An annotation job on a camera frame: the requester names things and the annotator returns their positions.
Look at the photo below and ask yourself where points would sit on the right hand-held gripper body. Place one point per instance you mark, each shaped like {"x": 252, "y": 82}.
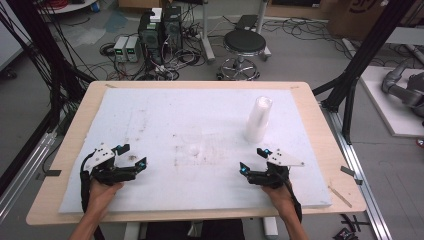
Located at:
{"x": 268, "y": 176}

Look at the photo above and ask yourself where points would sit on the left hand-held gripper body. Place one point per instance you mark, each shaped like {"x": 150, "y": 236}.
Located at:
{"x": 108, "y": 173}

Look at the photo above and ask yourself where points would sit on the stack of clear plastic cups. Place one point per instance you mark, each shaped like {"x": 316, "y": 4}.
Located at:
{"x": 258, "y": 116}

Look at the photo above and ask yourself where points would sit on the person's right hand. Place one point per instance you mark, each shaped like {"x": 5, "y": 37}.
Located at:
{"x": 280, "y": 198}

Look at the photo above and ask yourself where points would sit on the person's left hand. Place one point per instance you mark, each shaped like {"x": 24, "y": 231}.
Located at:
{"x": 100, "y": 196}

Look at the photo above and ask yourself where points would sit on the white table leg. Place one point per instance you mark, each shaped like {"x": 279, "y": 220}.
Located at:
{"x": 132, "y": 231}
{"x": 270, "y": 227}

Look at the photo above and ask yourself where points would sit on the person's dark pants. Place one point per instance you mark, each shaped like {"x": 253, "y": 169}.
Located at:
{"x": 223, "y": 230}

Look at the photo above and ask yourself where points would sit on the thin wooden stick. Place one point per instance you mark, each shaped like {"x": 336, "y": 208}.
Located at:
{"x": 340, "y": 196}

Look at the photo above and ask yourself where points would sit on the white foam mat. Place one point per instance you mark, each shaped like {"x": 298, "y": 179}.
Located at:
{"x": 200, "y": 106}

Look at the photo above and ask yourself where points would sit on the black parts on floor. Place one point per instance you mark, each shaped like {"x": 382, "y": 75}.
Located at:
{"x": 346, "y": 233}

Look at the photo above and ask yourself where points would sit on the grey bench power supply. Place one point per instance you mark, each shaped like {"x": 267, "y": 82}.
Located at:
{"x": 120, "y": 49}
{"x": 132, "y": 49}

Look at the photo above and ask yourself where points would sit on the black round stool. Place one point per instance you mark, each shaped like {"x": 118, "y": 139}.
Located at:
{"x": 244, "y": 41}

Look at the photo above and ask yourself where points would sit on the black computer tower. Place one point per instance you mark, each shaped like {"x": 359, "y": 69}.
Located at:
{"x": 172, "y": 30}
{"x": 150, "y": 36}

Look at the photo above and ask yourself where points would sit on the white base board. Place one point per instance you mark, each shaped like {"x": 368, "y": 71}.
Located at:
{"x": 383, "y": 106}

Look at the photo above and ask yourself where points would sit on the white desk leg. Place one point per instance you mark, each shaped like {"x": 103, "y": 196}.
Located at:
{"x": 206, "y": 36}
{"x": 263, "y": 20}

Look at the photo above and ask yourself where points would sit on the small white box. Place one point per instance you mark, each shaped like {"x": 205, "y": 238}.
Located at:
{"x": 156, "y": 15}

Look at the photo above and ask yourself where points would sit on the round white table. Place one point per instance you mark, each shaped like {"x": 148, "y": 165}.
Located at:
{"x": 66, "y": 6}

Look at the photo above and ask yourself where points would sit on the brown cardboard box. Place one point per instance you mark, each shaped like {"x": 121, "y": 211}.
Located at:
{"x": 350, "y": 20}

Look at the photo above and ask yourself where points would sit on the aluminium rail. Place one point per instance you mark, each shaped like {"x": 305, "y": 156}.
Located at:
{"x": 363, "y": 193}
{"x": 30, "y": 166}

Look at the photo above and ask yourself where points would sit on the black metal frame post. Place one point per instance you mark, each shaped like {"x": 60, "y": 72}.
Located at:
{"x": 366, "y": 50}

